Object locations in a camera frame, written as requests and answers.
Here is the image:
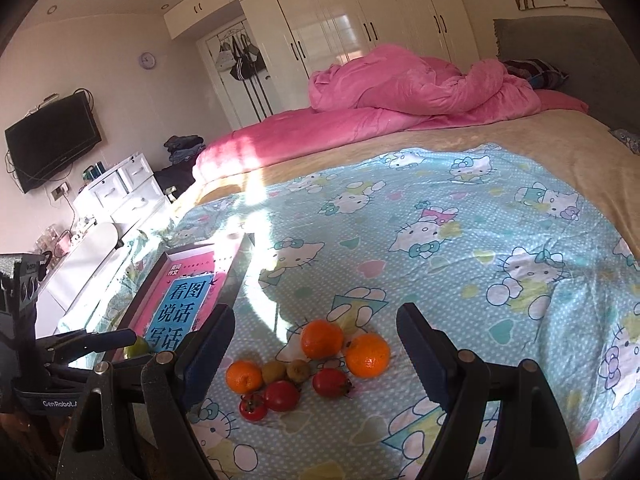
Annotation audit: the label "green pear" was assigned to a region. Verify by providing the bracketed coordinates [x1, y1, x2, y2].
[122, 336, 151, 360]

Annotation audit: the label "small red tomato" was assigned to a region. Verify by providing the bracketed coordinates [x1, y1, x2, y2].
[239, 392, 268, 422]

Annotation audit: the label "small mandarin orange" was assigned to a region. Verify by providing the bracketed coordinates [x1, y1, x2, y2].
[224, 360, 264, 396]

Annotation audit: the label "large orange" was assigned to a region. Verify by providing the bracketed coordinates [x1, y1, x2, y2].
[300, 320, 344, 361]

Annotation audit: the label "white desk surface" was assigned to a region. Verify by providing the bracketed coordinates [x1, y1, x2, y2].
[36, 222, 149, 337]

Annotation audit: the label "pink book box tray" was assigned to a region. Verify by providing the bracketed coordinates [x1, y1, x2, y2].
[116, 232, 255, 353]

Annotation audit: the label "yellow-brown small fruit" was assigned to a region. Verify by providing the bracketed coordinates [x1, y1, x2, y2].
[286, 360, 311, 385]
[262, 361, 288, 385]

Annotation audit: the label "white drawer cabinet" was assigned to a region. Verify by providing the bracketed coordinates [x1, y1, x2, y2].
[73, 153, 168, 235]

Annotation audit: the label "orange on bedsheet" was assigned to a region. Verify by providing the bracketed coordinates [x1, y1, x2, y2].
[344, 333, 390, 379]

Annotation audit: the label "Hello Kitty bedsheet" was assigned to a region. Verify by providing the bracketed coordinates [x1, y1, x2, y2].
[61, 145, 639, 479]

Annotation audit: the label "red tomato with stem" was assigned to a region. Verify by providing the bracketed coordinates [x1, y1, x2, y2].
[311, 368, 352, 399]

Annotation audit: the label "pile of dark clothes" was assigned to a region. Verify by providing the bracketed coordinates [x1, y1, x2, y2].
[154, 136, 206, 197]

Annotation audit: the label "bags hanging on door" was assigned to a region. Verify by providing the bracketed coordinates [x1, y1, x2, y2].
[215, 34, 266, 81]

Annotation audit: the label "dark patterned pillow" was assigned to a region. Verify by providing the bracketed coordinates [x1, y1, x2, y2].
[502, 58, 568, 90]

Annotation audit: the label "grey padded headboard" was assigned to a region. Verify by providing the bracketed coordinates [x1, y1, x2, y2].
[494, 15, 639, 134]

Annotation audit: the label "pink duvet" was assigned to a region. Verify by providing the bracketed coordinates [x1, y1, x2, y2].
[192, 44, 588, 182]

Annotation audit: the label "white glossy wardrobe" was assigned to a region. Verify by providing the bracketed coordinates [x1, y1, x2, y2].
[164, 0, 480, 110]

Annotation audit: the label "black wall television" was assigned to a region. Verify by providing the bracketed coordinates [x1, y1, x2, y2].
[6, 92, 102, 194]

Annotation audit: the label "purple wall clock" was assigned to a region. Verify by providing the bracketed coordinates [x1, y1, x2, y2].
[138, 52, 156, 70]

